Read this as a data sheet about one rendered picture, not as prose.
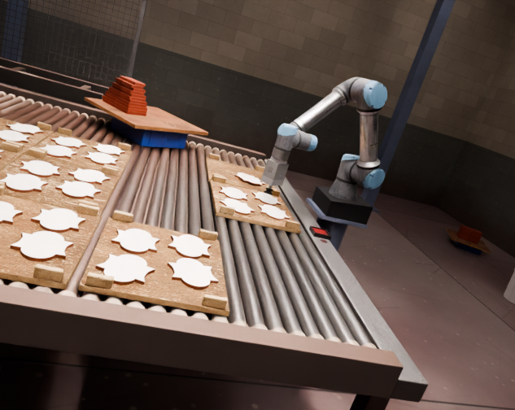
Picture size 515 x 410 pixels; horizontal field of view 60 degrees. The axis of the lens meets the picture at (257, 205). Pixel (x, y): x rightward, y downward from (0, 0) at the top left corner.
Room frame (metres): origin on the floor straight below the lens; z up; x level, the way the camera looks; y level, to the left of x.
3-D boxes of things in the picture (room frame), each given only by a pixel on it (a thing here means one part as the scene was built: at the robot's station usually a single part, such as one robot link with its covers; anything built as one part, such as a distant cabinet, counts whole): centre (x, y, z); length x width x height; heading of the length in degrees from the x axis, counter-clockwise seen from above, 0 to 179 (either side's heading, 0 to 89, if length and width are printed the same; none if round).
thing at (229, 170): (2.25, 0.13, 0.93); 0.41 x 0.35 x 0.02; 13
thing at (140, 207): (1.78, 0.46, 0.90); 1.95 x 0.05 x 0.05; 14
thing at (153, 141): (2.46, 0.70, 0.97); 0.31 x 0.31 x 0.10; 54
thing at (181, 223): (1.81, 0.32, 0.90); 1.95 x 0.05 x 0.05; 14
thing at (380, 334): (1.95, -0.24, 0.89); 2.08 x 0.09 x 0.06; 14
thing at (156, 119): (2.52, 0.74, 1.03); 0.50 x 0.50 x 0.02; 54
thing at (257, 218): (1.85, 0.02, 0.93); 0.41 x 0.35 x 0.02; 15
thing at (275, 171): (1.98, -0.02, 1.08); 0.10 x 0.09 x 0.16; 56
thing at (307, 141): (2.04, -0.11, 1.23); 0.11 x 0.11 x 0.08; 35
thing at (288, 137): (1.97, -0.04, 1.23); 0.09 x 0.08 x 0.11; 125
